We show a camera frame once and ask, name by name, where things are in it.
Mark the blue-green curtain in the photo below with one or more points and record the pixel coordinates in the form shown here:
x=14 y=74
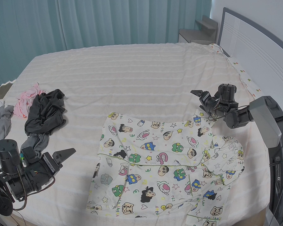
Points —
x=96 y=15

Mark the grey and white garment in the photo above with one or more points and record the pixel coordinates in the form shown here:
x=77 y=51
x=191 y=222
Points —
x=1 y=126

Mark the black garment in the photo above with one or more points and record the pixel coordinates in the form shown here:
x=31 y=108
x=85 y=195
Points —
x=44 y=114

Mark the grey bedside table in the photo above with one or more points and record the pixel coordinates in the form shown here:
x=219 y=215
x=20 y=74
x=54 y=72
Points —
x=195 y=34

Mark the white printed pyjama top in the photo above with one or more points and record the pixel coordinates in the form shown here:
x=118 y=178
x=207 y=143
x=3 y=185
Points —
x=155 y=161

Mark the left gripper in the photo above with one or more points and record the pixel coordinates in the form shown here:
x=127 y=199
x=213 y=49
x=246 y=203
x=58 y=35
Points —
x=40 y=173

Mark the dark grey garment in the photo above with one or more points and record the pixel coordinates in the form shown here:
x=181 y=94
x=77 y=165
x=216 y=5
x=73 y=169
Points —
x=39 y=145

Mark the pink garment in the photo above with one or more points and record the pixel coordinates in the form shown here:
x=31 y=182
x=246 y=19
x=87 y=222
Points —
x=24 y=102

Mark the bed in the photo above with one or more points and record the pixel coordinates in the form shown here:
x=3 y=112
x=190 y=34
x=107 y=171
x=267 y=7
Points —
x=132 y=79

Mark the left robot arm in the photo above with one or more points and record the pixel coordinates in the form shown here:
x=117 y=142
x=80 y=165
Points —
x=7 y=154

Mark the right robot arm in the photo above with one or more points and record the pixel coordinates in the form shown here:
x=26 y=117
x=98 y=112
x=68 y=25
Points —
x=266 y=121

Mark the white printed pillow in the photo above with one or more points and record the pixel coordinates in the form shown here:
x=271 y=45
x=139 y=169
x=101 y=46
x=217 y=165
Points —
x=246 y=79
x=218 y=49

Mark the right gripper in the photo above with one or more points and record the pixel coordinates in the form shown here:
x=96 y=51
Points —
x=211 y=102

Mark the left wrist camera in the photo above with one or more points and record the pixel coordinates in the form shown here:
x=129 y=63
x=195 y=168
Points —
x=29 y=154

